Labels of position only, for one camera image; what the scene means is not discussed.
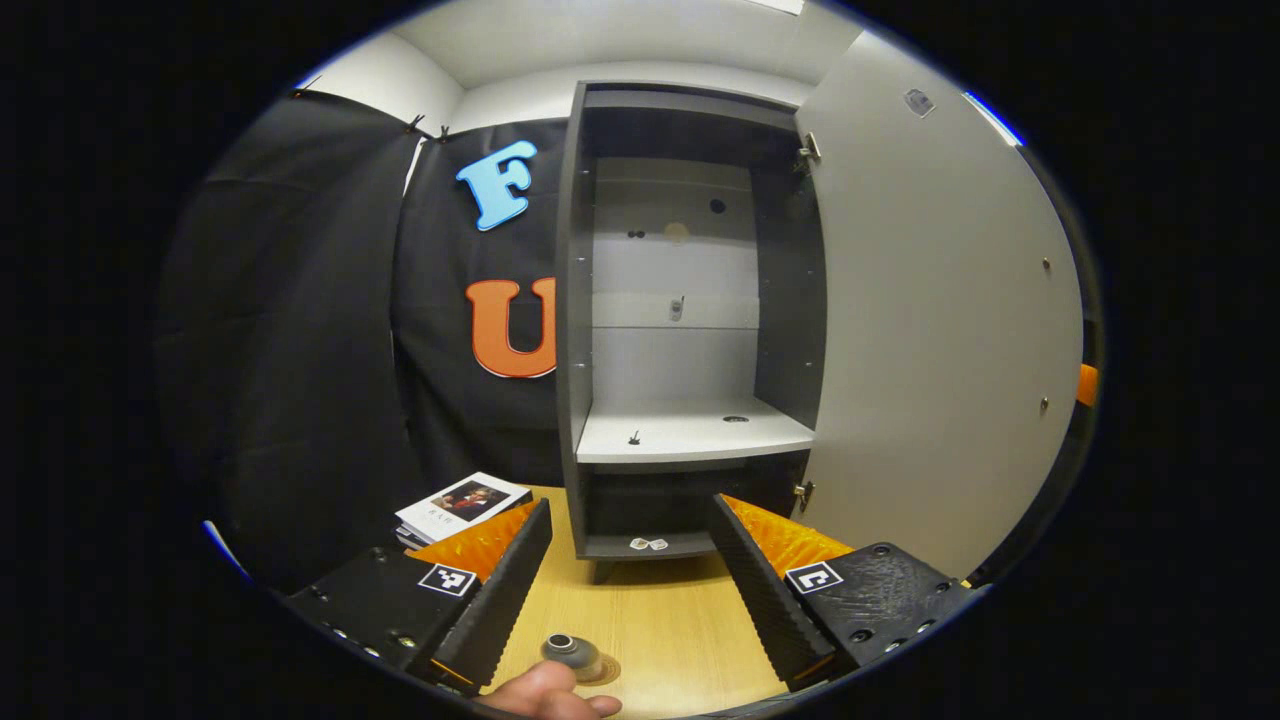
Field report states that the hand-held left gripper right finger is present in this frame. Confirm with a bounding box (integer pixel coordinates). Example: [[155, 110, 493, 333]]
[[710, 493, 986, 693]]

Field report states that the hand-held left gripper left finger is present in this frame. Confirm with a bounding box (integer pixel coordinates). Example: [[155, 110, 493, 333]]
[[285, 497, 554, 698]]

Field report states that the silver aluminium bottle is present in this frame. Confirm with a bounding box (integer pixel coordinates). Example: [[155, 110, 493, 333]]
[[540, 632, 606, 683]]

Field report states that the grey cabinet door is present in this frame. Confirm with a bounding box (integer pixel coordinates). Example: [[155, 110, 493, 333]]
[[795, 30, 1086, 581]]

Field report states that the white cabinet shelf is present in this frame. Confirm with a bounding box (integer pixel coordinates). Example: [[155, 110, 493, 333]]
[[576, 395, 816, 466]]

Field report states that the stack of white books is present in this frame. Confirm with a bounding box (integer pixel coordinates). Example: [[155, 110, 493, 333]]
[[395, 472, 533, 549]]

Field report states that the long ceiling light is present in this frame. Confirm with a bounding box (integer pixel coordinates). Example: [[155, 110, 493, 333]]
[[962, 90, 1026, 148]]

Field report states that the black backdrop cloth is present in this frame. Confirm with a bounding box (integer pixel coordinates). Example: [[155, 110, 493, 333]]
[[155, 90, 576, 596]]

